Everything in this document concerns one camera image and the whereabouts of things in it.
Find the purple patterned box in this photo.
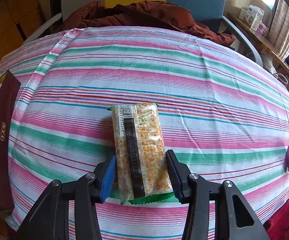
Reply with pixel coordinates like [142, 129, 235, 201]
[256, 22, 270, 37]

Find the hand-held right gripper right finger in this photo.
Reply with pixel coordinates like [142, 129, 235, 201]
[166, 149, 271, 240]

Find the red garment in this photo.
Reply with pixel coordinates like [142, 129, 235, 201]
[263, 196, 289, 240]

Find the rice cracker snack packet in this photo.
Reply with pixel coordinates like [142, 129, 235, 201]
[107, 102, 176, 207]

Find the maroon jacket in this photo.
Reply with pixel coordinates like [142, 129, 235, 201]
[61, 1, 236, 47]

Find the tall white carton box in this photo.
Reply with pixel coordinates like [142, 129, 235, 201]
[249, 5, 265, 30]

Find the white plastic bag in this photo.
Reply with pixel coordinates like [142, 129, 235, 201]
[263, 54, 276, 72]

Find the wooden wardrobe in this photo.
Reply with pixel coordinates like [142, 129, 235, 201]
[0, 0, 51, 85]

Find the striped tablecloth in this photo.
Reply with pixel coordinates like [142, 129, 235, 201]
[0, 26, 289, 240]

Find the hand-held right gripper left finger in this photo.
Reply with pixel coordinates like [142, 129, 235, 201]
[14, 155, 117, 240]

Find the wooden side table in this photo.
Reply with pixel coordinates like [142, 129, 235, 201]
[227, 12, 289, 74]

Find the pink striped curtain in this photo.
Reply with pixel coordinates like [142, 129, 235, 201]
[268, 0, 289, 60]

